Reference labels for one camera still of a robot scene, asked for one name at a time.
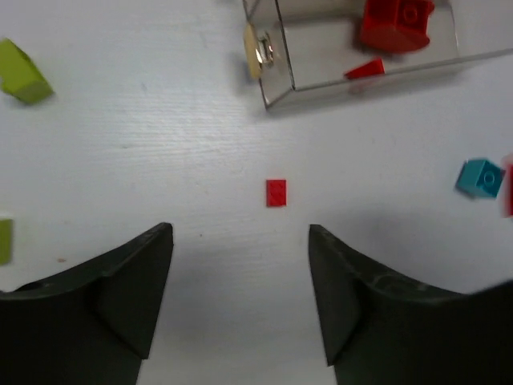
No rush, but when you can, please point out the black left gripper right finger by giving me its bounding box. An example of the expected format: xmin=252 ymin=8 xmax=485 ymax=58
xmin=309 ymin=225 xmax=512 ymax=384

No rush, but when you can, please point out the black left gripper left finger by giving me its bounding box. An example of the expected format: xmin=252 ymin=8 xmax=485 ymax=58
xmin=1 ymin=223 xmax=173 ymax=384

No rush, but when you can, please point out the small red lego piece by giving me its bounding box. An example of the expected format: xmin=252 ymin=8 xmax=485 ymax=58
xmin=266 ymin=180 xmax=287 ymax=207

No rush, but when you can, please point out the red sloped lego piece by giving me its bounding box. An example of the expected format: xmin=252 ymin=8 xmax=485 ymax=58
xmin=503 ymin=153 xmax=513 ymax=218

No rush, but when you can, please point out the small green lego piece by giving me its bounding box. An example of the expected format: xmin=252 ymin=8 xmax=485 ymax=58
xmin=1 ymin=38 xmax=54 ymax=105

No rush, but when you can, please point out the small red lego wedge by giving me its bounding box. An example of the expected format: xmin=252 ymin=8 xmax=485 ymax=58
xmin=344 ymin=58 xmax=386 ymax=80

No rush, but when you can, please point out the red rounded lego brick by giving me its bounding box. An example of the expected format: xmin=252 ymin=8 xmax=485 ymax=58
xmin=359 ymin=0 xmax=435 ymax=55

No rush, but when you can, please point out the green lego at edge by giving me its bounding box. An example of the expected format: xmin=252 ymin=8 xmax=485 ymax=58
xmin=0 ymin=218 xmax=14 ymax=265

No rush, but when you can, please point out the blue square lego brick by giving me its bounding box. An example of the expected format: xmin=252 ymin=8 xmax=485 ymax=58
xmin=455 ymin=158 xmax=506 ymax=199

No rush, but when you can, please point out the clear bin nearest front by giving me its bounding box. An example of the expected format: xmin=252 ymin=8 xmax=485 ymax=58
xmin=243 ymin=1 xmax=512 ymax=109

